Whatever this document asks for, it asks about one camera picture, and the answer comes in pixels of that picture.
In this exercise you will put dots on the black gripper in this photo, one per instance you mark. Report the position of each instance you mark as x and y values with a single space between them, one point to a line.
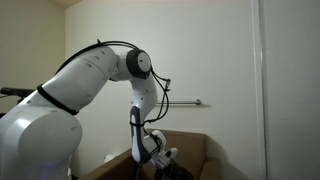
176 172

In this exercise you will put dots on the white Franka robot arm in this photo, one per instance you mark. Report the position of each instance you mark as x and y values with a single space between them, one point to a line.
80 80

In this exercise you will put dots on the brown armchair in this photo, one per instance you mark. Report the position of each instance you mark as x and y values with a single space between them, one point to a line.
190 150

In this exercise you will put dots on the white vertical corner trim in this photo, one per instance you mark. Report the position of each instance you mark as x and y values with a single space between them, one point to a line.
258 83

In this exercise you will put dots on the metal wall grab bar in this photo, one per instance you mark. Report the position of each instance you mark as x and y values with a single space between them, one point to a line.
183 102

